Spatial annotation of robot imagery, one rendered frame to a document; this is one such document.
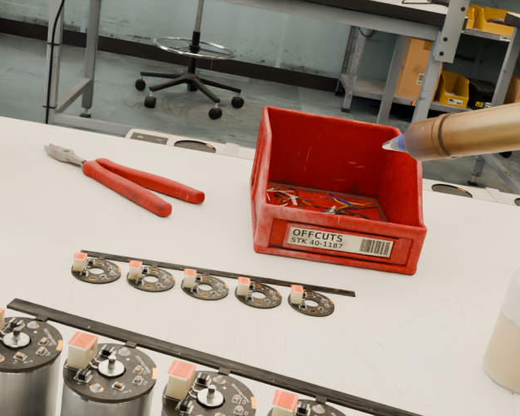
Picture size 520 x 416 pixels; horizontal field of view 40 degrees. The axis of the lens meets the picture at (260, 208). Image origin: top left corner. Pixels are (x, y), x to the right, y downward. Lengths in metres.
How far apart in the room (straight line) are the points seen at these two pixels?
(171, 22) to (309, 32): 0.85
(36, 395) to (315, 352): 0.17
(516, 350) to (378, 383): 0.07
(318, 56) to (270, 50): 0.30
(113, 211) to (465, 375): 0.22
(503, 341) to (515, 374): 0.02
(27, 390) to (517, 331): 0.22
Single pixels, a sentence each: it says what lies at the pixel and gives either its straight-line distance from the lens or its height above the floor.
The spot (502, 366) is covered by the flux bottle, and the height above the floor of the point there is 0.76.
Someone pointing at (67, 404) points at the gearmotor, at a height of 0.81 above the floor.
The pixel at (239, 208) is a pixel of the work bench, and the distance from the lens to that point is 0.48.
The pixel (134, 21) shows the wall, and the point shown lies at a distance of 4.60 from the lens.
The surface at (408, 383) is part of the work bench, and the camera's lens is 0.34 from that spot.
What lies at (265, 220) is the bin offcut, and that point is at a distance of 0.41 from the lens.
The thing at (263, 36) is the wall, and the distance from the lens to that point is 4.54.
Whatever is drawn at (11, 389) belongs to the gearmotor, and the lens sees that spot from 0.20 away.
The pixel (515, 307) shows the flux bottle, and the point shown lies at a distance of 0.35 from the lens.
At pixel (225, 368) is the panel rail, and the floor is 0.81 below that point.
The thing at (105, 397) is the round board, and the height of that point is 0.81.
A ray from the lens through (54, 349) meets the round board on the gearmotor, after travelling 0.21.
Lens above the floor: 0.93
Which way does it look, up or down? 22 degrees down
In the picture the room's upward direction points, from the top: 11 degrees clockwise
